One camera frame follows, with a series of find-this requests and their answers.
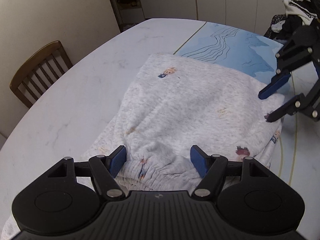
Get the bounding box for light grey printed sweatpants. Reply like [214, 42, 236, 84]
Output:
[0, 52, 287, 240]

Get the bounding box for pile of dark clothes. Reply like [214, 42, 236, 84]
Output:
[264, 0, 319, 44]

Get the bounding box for blue white patterned table mat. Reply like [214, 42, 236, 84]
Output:
[172, 21, 298, 185]

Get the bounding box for white sideboard cabinet with stickers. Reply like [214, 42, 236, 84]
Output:
[105, 0, 312, 37]

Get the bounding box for brown wooden chair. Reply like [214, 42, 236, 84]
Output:
[10, 41, 73, 108]

